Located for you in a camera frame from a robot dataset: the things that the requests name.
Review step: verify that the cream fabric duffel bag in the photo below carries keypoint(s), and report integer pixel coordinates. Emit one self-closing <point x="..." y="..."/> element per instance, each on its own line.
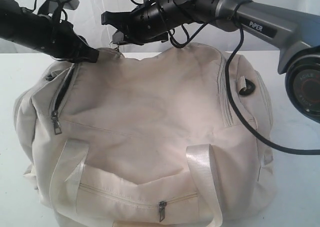
<point x="142" y="143"/>

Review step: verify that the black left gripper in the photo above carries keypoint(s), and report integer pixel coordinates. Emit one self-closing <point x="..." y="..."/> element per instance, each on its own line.
<point x="67" y="45"/>

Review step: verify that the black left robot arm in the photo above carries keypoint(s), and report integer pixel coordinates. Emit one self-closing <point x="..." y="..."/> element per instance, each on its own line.
<point x="45" y="29"/>

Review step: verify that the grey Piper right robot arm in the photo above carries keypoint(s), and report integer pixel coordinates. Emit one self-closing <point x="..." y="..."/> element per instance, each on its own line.
<point x="296" y="34"/>

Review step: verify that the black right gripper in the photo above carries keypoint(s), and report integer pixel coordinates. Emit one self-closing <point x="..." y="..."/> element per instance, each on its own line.
<point x="144" y="24"/>

